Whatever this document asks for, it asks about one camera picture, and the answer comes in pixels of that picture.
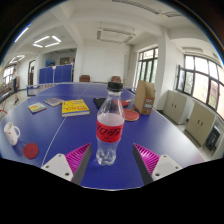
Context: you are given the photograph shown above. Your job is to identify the black-framed glass door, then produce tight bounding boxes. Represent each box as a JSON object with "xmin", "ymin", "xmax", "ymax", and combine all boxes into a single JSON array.
[{"xmin": 135, "ymin": 47, "xmax": 159, "ymax": 88}]

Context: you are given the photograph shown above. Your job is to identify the red table tennis paddle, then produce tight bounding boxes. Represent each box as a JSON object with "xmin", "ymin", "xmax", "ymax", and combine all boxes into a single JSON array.
[
  {"xmin": 113, "ymin": 99, "xmax": 132, "ymax": 108},
  {"xmin": 123, "ymin": 108, "xmax": 141, "ymax": 122}
]

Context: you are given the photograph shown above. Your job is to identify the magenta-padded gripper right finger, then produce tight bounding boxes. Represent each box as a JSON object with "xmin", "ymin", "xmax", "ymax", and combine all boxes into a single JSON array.
[{"xmin": 132, "ymin": 143, "xmax": 183, "ymax": 186}]

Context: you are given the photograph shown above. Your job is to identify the brown armchair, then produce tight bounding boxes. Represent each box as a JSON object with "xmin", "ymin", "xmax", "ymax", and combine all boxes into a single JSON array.
[
  {"xmin": 79, "ymin": 74, "xmax": 91, "ymax": 83},
  {"xmin": 110, "ymin": 75, "xmax": 122, "ymax": 84}
]

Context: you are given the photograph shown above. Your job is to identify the blue table with red legs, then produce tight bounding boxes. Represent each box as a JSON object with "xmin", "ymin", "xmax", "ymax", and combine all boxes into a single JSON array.
[{"xmin": 0, "ymin": 89, "xmax": 14, "ymax": 114}]

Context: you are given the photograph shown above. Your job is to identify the black paddle case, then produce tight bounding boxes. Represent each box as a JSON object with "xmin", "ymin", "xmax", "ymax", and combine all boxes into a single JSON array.
[{"xmin": 92, "ymin": 97, "xmax": 108, "ymax": 109}]

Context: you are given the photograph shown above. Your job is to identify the white mug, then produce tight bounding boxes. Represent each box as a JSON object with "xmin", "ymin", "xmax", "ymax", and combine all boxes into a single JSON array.
[{"xmin": 3, "ymin": 121, "xmax": 21, "ymax": 147}]

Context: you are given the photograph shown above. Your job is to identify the white ceiling air conditioner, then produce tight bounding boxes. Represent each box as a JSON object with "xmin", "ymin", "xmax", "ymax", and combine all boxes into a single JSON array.
[{"xmin": 96, "ymin": 26, "xmax": 137, "ymax": 45}]

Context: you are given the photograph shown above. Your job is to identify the large black-framed window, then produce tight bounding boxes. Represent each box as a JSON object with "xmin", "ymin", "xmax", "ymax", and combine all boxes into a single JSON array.
[{"xmin": 175, "ymin": 54, "xmax": 224, "ymax": 120}]

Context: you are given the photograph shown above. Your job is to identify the grey booklet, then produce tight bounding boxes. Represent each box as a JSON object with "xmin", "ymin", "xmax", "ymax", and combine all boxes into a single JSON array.
[{"xmin": 43, "ymin": 97, "xmax": 65, "ymax": 108}]

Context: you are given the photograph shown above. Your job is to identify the flat round red coaster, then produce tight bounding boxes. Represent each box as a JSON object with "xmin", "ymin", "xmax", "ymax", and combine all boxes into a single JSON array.
[{"xmin": 23, "ymin": 142, "xmax": 40, "ymax": 160}]

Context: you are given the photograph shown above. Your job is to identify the person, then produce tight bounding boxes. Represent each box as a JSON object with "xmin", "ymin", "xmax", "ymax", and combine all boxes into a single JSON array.
[{"xmin": 11, "ymin": 68, "xmax": 21, "ymax": 105}]

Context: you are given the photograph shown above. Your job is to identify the clear bottle with red label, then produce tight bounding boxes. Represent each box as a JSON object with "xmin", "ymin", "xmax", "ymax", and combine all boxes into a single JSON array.
[{"xmin": 95, "ymin": 81, "xmax": 126, "ymax": 167}]

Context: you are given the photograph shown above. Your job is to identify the small yellow and blue book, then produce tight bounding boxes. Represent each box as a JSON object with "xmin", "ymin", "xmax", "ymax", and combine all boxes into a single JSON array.
[{"xmin": 27, "ymin": 101, "xmax": 48, "ymax": 115}]

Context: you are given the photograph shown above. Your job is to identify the ceiling lights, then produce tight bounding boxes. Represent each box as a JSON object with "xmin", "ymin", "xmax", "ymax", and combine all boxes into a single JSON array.
[{"xmin": 9, "ymin": 26, "xmax": 63, "ymax": 65}]

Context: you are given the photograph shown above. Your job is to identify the table tennis net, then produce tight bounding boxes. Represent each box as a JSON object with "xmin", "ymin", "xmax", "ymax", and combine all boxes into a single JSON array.
[{"xmin": 25, "ymin": 83, "xmax": 59, "ymax": 98}]

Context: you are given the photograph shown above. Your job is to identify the blue folded table panels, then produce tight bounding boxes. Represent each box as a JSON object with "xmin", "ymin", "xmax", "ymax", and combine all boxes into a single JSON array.
[{"xmin": 38, "ymin": 64, "xmax": 74, "ymax": 85}]

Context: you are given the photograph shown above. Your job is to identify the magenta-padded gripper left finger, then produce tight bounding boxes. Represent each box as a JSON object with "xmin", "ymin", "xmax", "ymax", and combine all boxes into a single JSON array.
[{"xmin": 40, "ymin": 142, "xmax": 93, "ymax": 186}]

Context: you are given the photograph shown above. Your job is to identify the beige cabinet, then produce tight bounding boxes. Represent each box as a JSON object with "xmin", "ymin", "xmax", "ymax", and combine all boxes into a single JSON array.
[
  {"xmin": 184, "ymin": 101, "xmax": 217, "ymax": 147},
  {"xmin": 162, "ymin": 89, "xmax": 188, "ymax": 126}
]

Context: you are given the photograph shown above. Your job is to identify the brown cardboard box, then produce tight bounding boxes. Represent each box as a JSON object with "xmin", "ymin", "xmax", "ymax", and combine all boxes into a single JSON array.
[{"xmin": 133, "ymin": 79, "xmax": 156, "ymax": 116}]

